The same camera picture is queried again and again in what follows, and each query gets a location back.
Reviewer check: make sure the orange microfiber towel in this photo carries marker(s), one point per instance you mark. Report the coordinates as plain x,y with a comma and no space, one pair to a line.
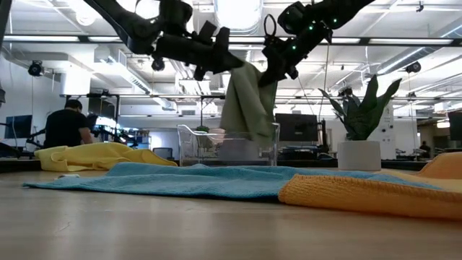
361,196

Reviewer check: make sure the black computer monitor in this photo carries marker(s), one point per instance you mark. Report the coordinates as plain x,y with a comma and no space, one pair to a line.
296,128
456,126
18,126

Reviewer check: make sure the person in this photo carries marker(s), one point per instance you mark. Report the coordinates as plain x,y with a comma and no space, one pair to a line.
425,147
66,126

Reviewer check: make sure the black metal stand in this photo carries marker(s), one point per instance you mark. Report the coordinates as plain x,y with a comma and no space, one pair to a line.
213,97
104,95

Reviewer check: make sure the green microfiber towel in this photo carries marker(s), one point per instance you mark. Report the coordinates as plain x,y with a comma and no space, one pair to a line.
249,104

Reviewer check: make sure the black ceiling camera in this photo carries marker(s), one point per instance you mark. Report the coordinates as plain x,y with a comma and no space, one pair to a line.
413,67
158,65
36,68

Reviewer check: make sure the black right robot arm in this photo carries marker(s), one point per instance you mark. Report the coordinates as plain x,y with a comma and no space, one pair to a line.
325,12

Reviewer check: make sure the white plant pot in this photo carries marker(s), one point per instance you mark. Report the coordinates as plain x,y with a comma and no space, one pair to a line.
359,155

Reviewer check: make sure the clear plastic bin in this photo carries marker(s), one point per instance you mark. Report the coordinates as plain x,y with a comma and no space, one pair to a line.
187,148

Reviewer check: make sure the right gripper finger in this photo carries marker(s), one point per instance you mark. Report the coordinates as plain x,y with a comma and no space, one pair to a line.
270,76

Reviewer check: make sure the artificial green plant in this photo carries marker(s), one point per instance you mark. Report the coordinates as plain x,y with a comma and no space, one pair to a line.
361,115

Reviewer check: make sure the blue microfiber towel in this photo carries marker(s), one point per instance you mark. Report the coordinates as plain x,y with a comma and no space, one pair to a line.
180,178

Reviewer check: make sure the yellow microfiber towel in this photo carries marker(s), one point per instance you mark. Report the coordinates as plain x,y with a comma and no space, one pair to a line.
94,155

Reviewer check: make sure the white kiosk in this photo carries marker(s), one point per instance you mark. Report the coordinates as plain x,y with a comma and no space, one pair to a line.
388,126

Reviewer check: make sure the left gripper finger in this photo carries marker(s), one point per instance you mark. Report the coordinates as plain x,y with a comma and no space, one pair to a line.
229,63

